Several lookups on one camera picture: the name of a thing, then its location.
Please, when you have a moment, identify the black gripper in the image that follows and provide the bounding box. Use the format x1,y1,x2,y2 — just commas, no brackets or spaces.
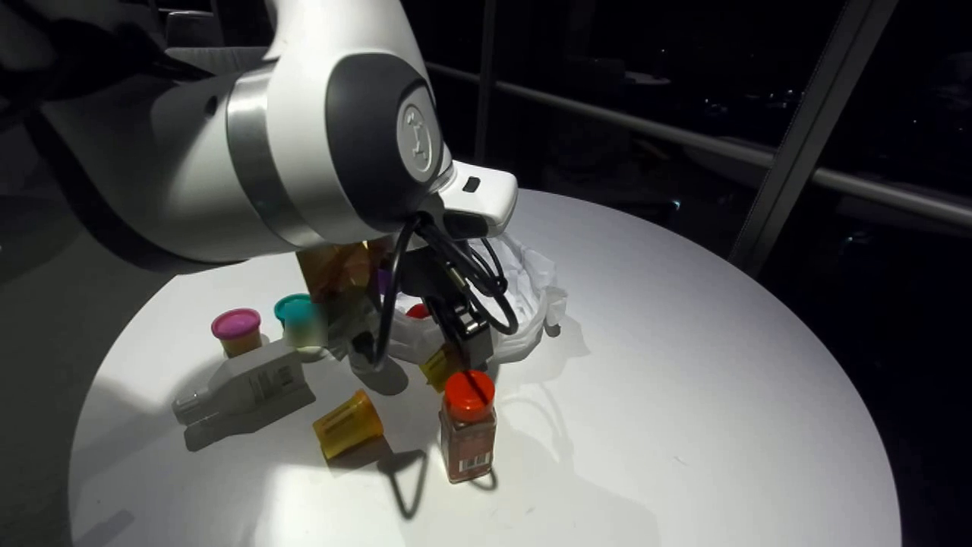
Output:
423,252,502,374

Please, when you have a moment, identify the orange lid yellow tub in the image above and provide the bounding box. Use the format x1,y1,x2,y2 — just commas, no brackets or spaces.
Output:
420,341,472,396

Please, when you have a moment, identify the red lid spice jar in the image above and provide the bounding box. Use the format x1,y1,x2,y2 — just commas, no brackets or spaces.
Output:
433,368,502,485

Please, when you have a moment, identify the yellow dough tub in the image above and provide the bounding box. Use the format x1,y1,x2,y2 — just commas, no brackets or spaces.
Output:
311,386,394,470

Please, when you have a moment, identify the teal lid dough tub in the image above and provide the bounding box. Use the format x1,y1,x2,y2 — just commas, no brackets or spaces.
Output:
269,291,324,348

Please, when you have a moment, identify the magenta lid dough tub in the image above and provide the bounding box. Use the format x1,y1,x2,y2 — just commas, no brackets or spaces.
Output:
210,307,267,363

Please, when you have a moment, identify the white plastic bag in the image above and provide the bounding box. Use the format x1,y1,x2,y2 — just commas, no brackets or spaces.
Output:
389,233,570,372

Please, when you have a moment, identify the long horizontal metal railing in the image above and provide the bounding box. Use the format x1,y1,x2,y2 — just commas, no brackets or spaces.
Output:
428,58,972,231

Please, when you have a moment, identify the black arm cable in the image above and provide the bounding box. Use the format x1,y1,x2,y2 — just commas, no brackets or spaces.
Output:
369,210,523,372

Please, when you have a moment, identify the slanted metal frame post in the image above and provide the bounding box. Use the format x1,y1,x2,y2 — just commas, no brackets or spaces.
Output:
726,0,902,272

